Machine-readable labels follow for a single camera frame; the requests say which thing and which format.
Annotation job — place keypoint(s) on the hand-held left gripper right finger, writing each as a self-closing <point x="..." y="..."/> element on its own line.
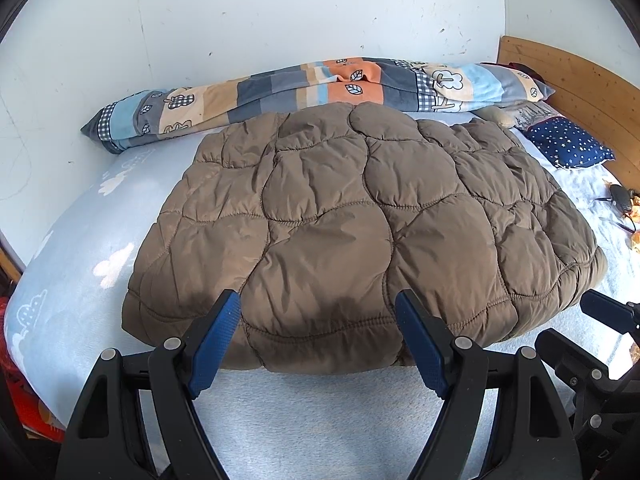
<point x="420" y="345"/>

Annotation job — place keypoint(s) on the red plastic bag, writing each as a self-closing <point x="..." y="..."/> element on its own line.
<point x="25" y="400"/>

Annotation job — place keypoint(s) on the beige cushion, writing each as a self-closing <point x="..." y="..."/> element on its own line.
<point x="497" y="116"/>

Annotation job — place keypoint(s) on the dark patterned glasses case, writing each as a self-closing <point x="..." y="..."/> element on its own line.
<point x="620" y="196"/>

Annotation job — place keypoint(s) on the white printed pillow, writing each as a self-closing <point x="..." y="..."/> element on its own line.
<point x="530" y="115"/>

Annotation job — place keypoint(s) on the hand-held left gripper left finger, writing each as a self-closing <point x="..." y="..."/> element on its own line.
<point x="215" y="345"/>

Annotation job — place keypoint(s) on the brown padded jacket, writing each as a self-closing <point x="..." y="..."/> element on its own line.
<point x="325" y="210"/>

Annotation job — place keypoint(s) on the light blue bed sheet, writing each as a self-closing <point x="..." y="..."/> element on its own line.
<point x="75" y="270"/>

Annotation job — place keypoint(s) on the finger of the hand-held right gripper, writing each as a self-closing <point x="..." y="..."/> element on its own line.
<point x="602" y="306"/>
<point x="575" y="365"/>

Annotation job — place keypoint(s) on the navy star print pillow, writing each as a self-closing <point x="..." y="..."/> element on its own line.
<point x="570" y="142"/>

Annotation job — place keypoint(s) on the dark red cloth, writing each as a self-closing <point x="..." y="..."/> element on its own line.
<point x="520" y="69"/>

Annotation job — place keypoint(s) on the wooden headboard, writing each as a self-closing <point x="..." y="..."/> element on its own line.
<point x="590" y="85"/>

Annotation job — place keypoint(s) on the patchwork printed quilt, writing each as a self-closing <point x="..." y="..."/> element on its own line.
<point x="280" y="90"/>

